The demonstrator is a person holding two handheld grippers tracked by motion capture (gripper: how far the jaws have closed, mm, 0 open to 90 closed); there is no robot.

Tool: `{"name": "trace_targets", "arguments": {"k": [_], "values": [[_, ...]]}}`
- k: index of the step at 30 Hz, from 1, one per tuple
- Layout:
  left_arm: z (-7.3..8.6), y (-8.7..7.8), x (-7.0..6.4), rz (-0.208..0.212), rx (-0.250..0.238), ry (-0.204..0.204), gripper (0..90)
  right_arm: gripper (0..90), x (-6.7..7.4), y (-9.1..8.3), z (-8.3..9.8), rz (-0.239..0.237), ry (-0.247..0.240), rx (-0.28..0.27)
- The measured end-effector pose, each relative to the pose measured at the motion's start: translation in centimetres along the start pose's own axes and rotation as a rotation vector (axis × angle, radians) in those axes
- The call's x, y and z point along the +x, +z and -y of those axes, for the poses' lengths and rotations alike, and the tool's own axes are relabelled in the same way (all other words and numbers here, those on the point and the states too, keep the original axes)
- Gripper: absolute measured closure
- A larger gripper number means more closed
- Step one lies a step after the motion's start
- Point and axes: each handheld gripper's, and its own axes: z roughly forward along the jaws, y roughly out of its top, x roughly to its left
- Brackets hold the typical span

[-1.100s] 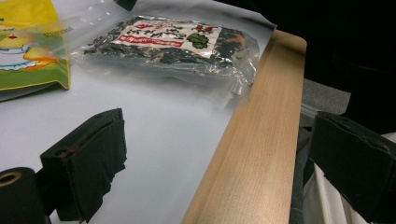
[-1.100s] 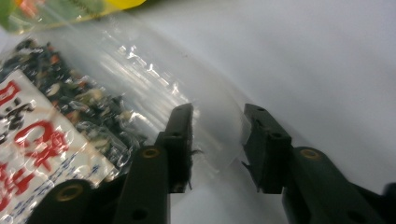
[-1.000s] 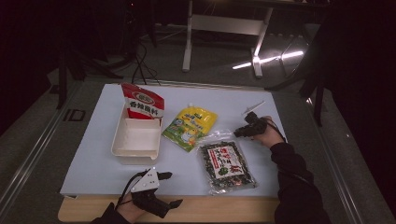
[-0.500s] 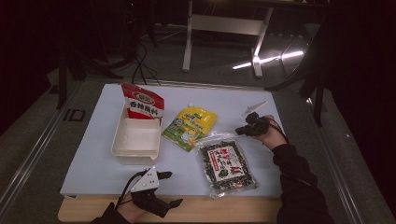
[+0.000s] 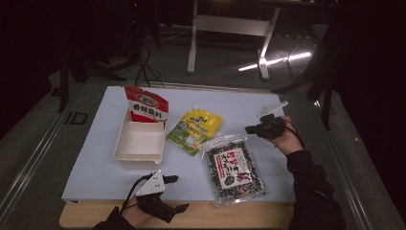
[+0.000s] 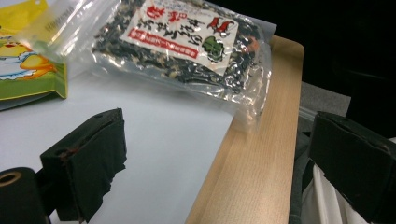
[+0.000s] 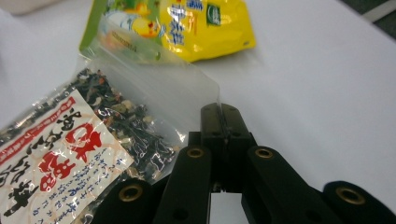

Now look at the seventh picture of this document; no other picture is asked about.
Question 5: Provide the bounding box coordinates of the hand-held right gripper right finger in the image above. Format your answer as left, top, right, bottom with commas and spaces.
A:
221, 104, 344, 224

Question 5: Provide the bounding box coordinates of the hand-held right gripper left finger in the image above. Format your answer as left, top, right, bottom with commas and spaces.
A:
153, 103, 226, 224

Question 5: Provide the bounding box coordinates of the clear dried seaweed packet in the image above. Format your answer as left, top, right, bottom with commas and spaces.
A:
0, 14, 222, 224

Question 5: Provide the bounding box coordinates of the yellow green sauce pouch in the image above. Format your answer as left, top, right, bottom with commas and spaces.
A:
78, 0, 257, 63

